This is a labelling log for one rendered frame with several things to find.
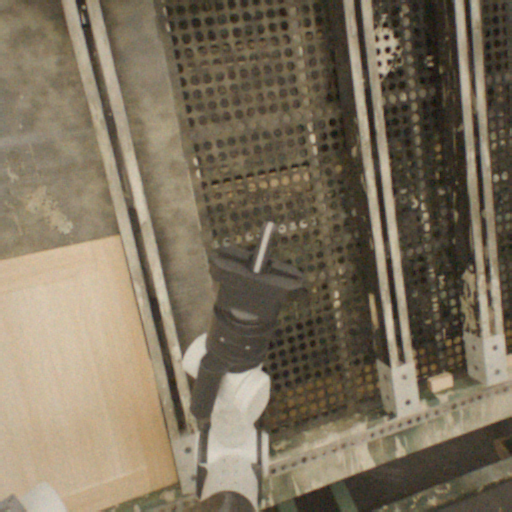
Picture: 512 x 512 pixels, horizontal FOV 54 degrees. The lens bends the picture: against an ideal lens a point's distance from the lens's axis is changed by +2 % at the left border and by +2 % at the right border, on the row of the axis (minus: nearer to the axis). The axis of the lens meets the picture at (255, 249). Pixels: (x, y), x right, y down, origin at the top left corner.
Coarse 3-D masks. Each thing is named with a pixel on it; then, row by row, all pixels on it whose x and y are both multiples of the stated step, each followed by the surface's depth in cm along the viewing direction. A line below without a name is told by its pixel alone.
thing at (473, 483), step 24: (336, 240) 277; (456, 312) 240; (288, 336) 189; (432, 336) 149; (264, 360) 193; (288, 384) 137; (456, 480) 183; (480, 480) 183; (504, 480) 186; (408, 504) 177; (432, 504) 177
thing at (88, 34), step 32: (64, 0) 86; (96, 0) 88; (96, 32) 88; (96, 64) 93; (96, 96) 90; (96, 128) 91; (128, 128) 92; (128, 160) 93; (128, 192) 98; (128, 224) 95; (128, 256) 96; (160, 288) 99; (160, 320) 104; (160, 352) 101; (160, 384) 102; (192, 416) 105; (192, 448) 106; (192, 480) 107
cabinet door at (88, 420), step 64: (64, 256) 98; (0, 320) 97; (64, 320) 100; (128, 320) 103; (0, 384) 98; (64, 384) 102; (128, 384) 105; (0, 448) 100; (64, 448) 104; (128, 448) 108
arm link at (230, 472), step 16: (256, 432) 91; (256, 448) 88; (208, 464) 87; (224, 464) 83; (240, 464) 84; (256, 464) 87; (208, 480) 80; (224, 480) 77; (240, 480) 77; (256, 480) 84; (208, 496) 73; (256, 496) 84
